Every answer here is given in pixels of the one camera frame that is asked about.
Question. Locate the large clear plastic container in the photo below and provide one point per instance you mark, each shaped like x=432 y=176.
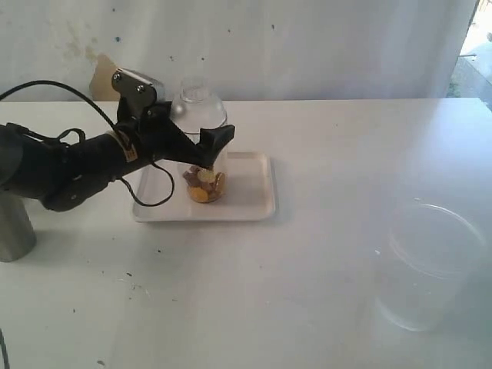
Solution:
x=428 y=254

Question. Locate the white rectangular tray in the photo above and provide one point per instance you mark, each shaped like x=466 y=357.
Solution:
x=249 y=194

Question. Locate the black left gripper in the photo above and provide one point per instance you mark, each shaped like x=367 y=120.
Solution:
x=154 y=136

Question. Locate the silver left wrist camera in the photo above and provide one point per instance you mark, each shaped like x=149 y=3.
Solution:
x=138 y=91

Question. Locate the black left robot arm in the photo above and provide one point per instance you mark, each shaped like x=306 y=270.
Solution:
x=62 y=176

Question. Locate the stainless steel cup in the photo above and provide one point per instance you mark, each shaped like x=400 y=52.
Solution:
x=17 y=234

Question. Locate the clear dome lid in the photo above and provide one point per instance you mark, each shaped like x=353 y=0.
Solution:
x=196 y=106

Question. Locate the pile of coins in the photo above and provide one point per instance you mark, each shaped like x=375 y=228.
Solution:
x=203 y=185

